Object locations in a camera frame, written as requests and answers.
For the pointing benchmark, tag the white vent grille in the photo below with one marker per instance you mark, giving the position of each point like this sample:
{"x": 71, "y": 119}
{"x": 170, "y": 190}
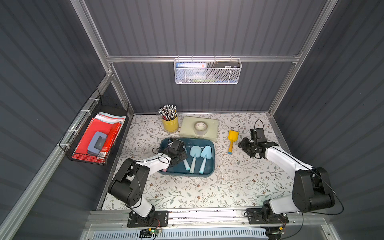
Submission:
{"x": 243, "y": 233}

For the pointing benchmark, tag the black wire side basket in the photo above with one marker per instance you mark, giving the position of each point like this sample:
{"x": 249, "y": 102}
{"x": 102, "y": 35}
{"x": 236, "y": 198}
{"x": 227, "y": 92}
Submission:
{"x": 99, "y": 103}

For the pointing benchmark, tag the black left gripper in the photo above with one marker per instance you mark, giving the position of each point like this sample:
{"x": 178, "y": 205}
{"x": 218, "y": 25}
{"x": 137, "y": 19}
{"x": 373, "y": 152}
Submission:
{"x": 179, "y": 154}

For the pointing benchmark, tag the red book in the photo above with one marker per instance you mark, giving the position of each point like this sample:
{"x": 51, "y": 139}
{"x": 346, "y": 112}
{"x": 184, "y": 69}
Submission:
{"x": 113, "y": 134}

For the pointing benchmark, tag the grey blue stapler box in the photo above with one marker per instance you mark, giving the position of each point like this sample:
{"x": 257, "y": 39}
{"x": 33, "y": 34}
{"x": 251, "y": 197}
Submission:
{"x": 96, "y": 144}

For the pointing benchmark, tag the black device in basket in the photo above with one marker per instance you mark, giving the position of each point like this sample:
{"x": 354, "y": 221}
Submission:
{"x": 227, "y": 71}

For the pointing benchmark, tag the yellow pencil cup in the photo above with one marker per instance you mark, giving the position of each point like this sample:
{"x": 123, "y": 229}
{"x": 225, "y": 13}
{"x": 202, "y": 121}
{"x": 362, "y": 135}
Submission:
{"x": 171, "y": 126}

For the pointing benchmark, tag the small green circuit board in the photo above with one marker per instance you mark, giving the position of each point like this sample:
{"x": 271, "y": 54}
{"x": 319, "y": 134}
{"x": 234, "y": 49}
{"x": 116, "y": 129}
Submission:
{"x": 150, "y": 233}

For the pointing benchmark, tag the light blue shovel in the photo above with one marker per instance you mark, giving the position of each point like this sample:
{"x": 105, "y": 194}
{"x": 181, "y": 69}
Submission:
{"x": 186, "y": 164}
{"x": 195, "y": 152}
{"x": 206, "y": 154}

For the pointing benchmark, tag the red folder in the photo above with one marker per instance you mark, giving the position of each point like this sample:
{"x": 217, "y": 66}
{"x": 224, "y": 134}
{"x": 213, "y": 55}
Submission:
{"x": 102, "y": 122}

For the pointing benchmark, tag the clear tape roll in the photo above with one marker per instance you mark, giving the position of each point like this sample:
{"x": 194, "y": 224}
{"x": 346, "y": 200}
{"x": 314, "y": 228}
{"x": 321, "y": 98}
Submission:
{"x": 200, "y": 128}

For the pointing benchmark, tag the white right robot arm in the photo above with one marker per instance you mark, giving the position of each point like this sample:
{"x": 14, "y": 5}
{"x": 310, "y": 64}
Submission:
{"x": 311, "y": 187}

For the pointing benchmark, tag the yellow toy shovel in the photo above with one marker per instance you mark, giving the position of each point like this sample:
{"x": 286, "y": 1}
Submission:
{"x": 233, "y": 137}

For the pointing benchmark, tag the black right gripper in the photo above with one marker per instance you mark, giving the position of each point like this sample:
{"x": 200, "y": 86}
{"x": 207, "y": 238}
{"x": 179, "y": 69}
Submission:
{"x": 248, "y": 145}

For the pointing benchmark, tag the bundle of pencils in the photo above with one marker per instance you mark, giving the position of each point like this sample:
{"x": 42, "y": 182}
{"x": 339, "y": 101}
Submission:
{"x": 168, "y": 112}

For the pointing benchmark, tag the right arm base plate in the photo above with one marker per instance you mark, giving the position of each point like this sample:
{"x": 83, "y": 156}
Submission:
{"x": 262, "y": 216}

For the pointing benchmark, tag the pale green flat board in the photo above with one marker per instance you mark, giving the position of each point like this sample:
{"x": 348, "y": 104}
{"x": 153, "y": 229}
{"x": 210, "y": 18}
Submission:
{"x": 187, "y": 129}

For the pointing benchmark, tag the blue white box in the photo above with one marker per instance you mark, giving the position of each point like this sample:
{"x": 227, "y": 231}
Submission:
{"x": 190, "y": 72}

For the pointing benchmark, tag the aluminium front rail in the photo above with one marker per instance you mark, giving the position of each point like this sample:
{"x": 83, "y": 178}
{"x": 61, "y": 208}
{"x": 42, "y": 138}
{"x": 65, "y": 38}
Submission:
{"x": 218, "y": 217}

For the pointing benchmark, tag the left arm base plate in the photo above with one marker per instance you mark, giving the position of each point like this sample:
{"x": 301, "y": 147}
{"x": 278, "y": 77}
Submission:
{"x": 154, "y": 219}

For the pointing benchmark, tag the white mesh wall basket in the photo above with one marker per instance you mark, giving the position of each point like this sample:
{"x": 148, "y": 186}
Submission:
{"x": 211, "y": 80}

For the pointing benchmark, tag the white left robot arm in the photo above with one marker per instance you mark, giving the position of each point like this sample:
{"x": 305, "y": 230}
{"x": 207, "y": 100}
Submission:
{"x": 129, "y": 182}

